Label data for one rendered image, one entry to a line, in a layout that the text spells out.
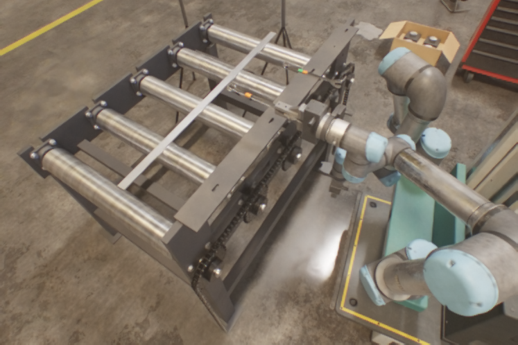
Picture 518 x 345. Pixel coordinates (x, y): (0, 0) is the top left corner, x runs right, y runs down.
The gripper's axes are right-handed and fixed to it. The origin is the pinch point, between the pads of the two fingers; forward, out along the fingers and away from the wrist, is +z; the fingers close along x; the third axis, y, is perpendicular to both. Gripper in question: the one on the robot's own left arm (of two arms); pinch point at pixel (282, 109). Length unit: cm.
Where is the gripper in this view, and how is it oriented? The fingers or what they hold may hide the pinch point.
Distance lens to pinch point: 99.2
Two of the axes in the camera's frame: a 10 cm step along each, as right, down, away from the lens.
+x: 0.5, 6.3, 7.7
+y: -5.5, 6.7, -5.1
